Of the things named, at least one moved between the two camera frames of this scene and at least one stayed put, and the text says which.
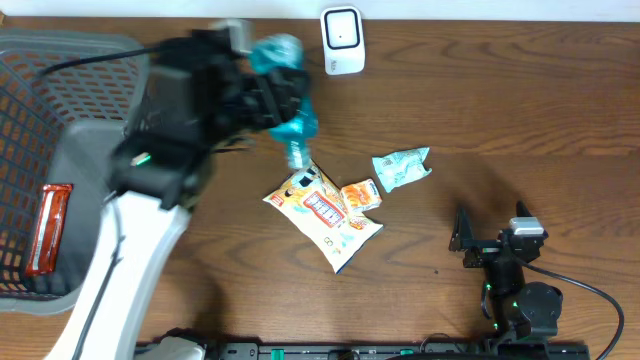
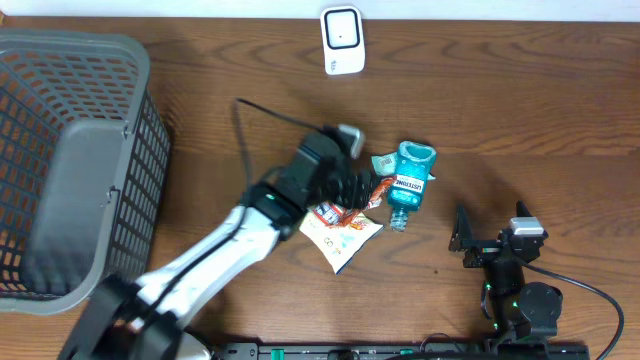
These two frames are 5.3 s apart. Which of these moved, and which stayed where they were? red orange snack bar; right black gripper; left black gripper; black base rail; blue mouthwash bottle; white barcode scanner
Moved: red orange snack bar; blue mouthwash bottle; left black gripper
Stayed: right black gripper; white barcode scanner; black base rail
